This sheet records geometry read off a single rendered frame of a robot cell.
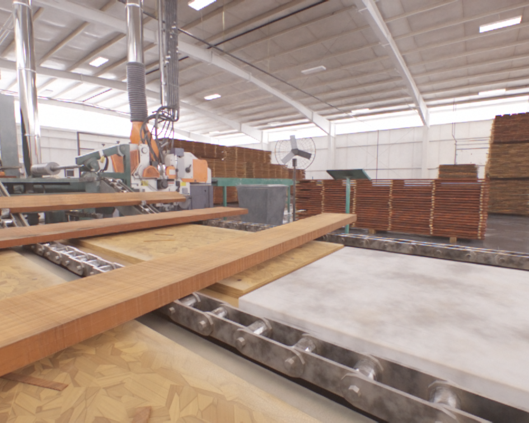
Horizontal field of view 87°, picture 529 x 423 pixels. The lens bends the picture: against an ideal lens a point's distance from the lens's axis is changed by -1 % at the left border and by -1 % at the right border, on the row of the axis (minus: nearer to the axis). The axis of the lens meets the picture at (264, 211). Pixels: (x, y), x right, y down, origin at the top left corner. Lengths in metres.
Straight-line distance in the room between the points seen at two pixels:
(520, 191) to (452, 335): 10.89
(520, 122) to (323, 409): 11.23
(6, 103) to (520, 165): 12.35
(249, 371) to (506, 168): 11.20
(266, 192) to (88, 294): 4.34
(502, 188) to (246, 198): 8.42
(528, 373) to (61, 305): 0.50
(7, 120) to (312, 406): 6.27
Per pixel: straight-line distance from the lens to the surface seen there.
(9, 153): 6.32
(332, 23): 14.24
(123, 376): 0.35
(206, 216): 1.33
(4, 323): 0.40
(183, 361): 0.35
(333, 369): 0.31
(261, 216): 4.80
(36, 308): 0.43
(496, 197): 11.26
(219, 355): 0.37
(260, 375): 0.34
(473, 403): 0.32
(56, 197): 1.71
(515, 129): 11.37
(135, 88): 6.32
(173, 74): 6.46
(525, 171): 11.40
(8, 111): 6.41
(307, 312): 0.44
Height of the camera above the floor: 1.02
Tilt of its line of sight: 6 degrees down
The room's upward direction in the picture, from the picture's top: straight up
